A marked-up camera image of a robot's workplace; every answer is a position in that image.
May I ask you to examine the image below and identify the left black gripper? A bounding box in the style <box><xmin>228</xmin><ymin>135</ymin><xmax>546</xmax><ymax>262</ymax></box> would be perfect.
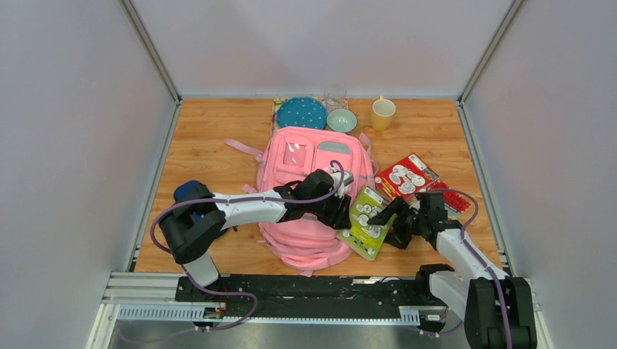
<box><xmin>306</xmin><ymin>188</ymin><xmax>353</xmax><ymax>232</ymax></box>

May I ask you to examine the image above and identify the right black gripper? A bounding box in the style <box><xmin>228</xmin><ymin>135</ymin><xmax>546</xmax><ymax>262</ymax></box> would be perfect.
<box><xmin>366</xmin><ymin>197</ymin><xmax>426</xmax><ymax>250</ymax></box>

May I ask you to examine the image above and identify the green comic book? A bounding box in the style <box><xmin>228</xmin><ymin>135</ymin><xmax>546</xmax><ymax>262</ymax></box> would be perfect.
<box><xmin>337</xmin><ymin>185</ymin><xmax>394</xmax><ymax>261</ymax></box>

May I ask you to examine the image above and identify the pink student backpack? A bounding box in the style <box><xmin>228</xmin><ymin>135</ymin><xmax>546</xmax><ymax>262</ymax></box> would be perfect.
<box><xmin>224</xmin><ymin>127</ymin><xmax>378</xmax><ymax>276</ymax></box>

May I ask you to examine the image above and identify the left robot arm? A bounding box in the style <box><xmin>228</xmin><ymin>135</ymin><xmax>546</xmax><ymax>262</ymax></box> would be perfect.
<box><xmin>151</xmin><ymin>169</ymin><xmax>354</xmax><ymax>302</ymax></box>

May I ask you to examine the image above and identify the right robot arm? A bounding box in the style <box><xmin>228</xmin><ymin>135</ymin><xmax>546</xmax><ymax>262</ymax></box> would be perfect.
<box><xmin>368</xmin><ymin>188</ymin><xmax>538</xmax><ymax>348</ymax></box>

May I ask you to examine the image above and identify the red lettered comic book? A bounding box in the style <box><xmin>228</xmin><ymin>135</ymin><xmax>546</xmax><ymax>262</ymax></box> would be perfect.
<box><xmin>426</xmin><ymin>180</ymin><xmax>472</xmax><ymax>220</ymax></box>

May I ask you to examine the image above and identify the yellow mug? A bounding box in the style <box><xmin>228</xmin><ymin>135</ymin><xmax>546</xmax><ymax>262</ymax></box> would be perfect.
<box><xmin>370</xmin><ymin>95</ymin><xmax>397</xmax><ymax>132</ymax></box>

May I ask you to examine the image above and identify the light green bowl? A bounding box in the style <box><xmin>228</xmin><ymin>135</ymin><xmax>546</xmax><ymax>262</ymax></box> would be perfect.
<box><xmin>327</xmin><ymin>108</ymin><xmax>358</xmax><ymax>134</ymax></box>

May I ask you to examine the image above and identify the blue polka dot plate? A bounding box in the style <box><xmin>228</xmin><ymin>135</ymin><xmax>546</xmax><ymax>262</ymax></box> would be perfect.
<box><xmin>274</xmin><ymin>97</ymin><xmax>327</xmax><ymax>129</ymax></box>

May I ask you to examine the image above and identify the clear drinking glass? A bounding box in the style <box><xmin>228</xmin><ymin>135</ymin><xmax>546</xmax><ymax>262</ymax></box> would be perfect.
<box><xmin>324</xmin><ymin>84</ymin><xmax>347</xmax><ymax>113</ymax></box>

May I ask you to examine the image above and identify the navy blue pencil case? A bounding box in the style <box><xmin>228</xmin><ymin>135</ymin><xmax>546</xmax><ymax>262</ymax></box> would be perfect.
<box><xmin>173</xmin><ymin>180</ymin><xmax>204</xmax><ymax>222</ymax></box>

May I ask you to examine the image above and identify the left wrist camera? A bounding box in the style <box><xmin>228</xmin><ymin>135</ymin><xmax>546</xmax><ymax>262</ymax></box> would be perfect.
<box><xmin>324</xmin><ymin>167</ymin><xmax>354</xmax><ymax>198</ymax></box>

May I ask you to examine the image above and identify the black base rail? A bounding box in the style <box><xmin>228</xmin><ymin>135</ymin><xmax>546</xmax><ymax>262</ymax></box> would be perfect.
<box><xmin>175</xmin><ymin>274</ymin><xmax>447</xmax><ymax>319</ymax></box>

